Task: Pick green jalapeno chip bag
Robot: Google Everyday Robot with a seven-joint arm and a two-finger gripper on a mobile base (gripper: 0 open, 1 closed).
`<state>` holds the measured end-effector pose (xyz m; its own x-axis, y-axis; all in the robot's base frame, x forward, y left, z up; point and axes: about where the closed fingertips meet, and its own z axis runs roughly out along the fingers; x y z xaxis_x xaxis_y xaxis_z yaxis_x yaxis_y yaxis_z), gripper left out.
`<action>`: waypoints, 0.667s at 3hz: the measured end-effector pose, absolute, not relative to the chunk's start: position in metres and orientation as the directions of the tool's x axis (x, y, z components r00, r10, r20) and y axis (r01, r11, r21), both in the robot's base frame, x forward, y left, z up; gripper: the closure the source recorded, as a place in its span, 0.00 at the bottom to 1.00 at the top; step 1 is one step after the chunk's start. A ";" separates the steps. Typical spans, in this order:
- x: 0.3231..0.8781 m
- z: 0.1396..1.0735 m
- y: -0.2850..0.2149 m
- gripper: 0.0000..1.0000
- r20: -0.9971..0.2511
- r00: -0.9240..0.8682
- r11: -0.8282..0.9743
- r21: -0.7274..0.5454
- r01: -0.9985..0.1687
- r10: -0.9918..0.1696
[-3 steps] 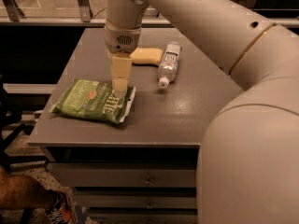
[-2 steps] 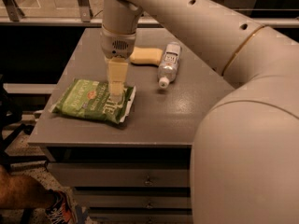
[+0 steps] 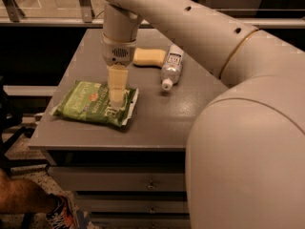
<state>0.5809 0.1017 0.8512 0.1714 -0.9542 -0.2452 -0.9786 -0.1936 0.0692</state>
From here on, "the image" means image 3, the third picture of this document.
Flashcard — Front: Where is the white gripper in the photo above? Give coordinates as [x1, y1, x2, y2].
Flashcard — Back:
[102, 34, 136, 109]

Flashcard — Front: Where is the green jalapeno chip bag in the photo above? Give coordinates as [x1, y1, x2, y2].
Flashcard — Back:
[51, 80, 138, 127]

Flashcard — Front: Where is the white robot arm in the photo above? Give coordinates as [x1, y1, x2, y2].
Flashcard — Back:
[106, 0, 305, 229]

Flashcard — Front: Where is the yellow sponge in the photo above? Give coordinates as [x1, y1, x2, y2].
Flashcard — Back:
[132, 48, 166, 68]

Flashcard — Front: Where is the clear plastic water bottle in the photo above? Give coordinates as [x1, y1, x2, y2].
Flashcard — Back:
[161, 45, 184, 91]

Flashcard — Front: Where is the grey drawer cabinet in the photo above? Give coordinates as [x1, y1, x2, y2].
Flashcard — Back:
[28, 28, 230, 229]

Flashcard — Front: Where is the black chair base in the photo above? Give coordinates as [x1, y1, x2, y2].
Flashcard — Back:
[0, 76, 49, 177]

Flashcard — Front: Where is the orange black sneaker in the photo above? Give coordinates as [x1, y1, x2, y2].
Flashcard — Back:
[46, 194, 88, 229]

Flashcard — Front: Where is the person's bare leg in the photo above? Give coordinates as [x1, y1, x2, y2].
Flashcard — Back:
[0, 170, 58, 214]

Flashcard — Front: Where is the metal railing frame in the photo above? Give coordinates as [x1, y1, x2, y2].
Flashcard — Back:
[0, 0, 305, 29]

